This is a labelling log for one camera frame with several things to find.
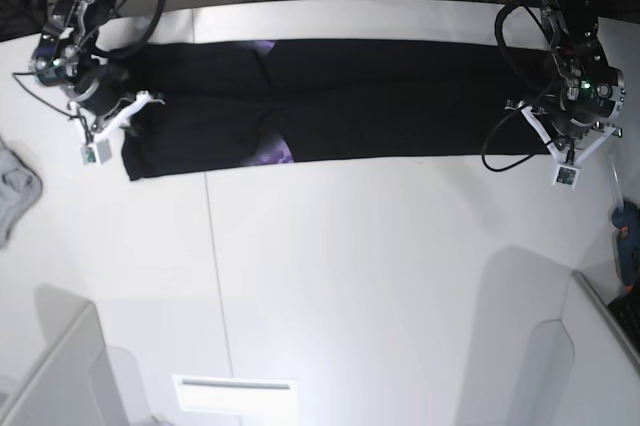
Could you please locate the blue glue gun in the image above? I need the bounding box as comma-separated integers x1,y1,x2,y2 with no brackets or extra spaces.
611,199,639,287

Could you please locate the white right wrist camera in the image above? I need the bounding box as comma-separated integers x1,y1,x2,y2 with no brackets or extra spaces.
67,90,165,165

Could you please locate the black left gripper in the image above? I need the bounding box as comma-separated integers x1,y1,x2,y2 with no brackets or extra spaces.
542,105,620,142

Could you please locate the black keyboard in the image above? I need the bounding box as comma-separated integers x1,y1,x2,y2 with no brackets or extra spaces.
608,289,640,350

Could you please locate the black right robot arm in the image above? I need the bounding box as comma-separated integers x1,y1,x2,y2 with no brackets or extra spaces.
29,0,166,117

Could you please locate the black T-shirt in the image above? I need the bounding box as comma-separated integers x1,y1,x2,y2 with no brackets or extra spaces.
121,39,544,181

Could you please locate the white label plate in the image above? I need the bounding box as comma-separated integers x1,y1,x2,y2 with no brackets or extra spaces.
172,375,297,416

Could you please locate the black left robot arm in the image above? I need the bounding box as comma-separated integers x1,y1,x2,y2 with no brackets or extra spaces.
536,0,626,139

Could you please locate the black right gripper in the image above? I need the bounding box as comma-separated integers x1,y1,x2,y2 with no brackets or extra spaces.
62,65,130,118

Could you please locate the grey cloth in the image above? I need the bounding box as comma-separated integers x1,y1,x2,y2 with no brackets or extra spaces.
1,141,43,249

